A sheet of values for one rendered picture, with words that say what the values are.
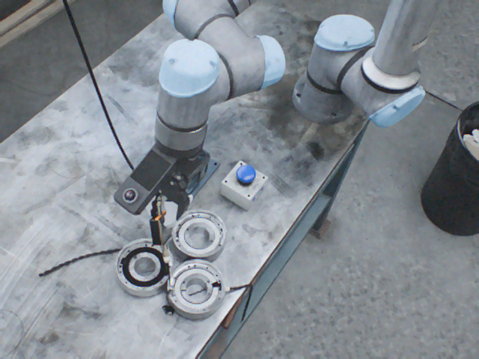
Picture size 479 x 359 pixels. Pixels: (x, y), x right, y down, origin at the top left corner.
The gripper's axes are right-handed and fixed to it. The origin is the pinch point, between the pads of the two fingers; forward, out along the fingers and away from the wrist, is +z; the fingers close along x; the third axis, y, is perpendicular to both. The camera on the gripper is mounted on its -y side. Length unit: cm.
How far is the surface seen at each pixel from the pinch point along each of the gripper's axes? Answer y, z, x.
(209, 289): 0.3, 10.0, -12.7
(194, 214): 11.2, 8.7, -1.0
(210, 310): -3.2, 9.4, -15.4
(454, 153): 111, 41, -39
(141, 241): -0.1, 9.7, 3.0
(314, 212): 73, 60, -12
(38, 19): 98, 80, 140
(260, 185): 23.9, 5.4, -7.8
